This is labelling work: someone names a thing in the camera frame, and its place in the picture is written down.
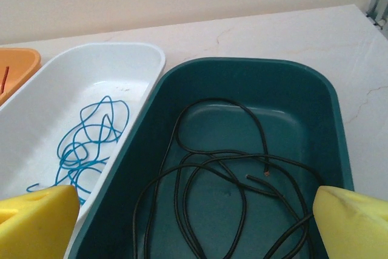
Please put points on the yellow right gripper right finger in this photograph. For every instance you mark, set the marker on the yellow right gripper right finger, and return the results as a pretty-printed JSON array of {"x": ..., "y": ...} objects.
[{"x": 354, "y": 225}]

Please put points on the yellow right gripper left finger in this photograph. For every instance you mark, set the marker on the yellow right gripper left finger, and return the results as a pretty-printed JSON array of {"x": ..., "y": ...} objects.
[{"x": 36, "y": 225}]

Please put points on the white plastic bin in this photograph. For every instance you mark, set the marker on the white plastic bin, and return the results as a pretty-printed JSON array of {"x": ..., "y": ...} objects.
[{"x": 45, "y": 95}]

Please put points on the orange plastic bin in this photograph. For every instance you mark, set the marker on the orange plastic bin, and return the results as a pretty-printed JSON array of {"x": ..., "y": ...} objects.
[{"x": 21, "y": 65}]

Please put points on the dark teal plastic bin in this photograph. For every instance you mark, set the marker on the dark teal plastic bin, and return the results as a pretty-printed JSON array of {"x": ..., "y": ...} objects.
[{"x": 242, "y": 83}]

